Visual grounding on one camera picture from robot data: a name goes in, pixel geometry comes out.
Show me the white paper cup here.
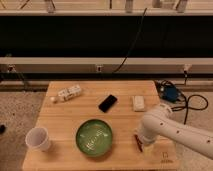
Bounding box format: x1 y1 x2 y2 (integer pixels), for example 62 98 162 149
25 127 51 151

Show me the black hanging cable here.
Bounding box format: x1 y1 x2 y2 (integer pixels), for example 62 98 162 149
111 7 148 74

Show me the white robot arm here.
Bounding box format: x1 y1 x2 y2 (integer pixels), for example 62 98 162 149
136 103 213 160

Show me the black floor cable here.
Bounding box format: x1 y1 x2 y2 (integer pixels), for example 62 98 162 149
154 79 210 122

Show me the red chili pepper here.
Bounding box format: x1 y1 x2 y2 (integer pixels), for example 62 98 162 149
134 134 143 152

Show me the black smartphone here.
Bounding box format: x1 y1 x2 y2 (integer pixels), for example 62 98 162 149
98 95 117 113

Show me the blue power adapter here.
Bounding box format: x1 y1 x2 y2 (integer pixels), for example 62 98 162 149
161 85 179 103

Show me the white rectangular soap bar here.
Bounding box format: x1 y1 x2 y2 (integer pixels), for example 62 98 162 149
133 96 145 112

